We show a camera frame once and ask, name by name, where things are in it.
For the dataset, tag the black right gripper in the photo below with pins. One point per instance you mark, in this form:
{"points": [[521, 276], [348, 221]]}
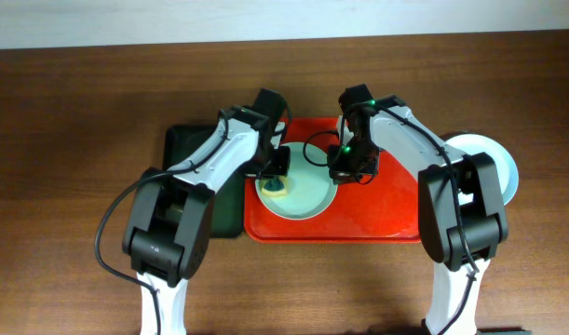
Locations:
{"points": [[339, 173]]}

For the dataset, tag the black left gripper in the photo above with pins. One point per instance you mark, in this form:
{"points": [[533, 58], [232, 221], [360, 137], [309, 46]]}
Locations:
{"points": [[282, 166]]}

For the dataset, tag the yellow green sponge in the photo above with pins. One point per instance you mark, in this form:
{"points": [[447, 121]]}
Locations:
{"points": [[274, 187]]}

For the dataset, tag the green plate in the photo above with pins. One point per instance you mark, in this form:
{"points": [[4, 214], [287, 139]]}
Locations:
{"points": [[310, 190]]}

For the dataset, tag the light blue plate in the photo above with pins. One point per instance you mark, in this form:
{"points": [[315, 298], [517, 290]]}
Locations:
{"points": [[507, 170]]}

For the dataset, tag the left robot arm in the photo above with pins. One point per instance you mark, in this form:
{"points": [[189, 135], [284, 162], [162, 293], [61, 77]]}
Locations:
{"points": [[168, 231]]}

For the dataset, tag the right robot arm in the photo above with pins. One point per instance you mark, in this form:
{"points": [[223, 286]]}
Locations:
{"points": [[461, 211]]}

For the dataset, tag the black plastic tray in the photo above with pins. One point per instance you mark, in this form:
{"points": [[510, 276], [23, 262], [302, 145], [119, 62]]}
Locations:
{"points": [[228, 211]]}

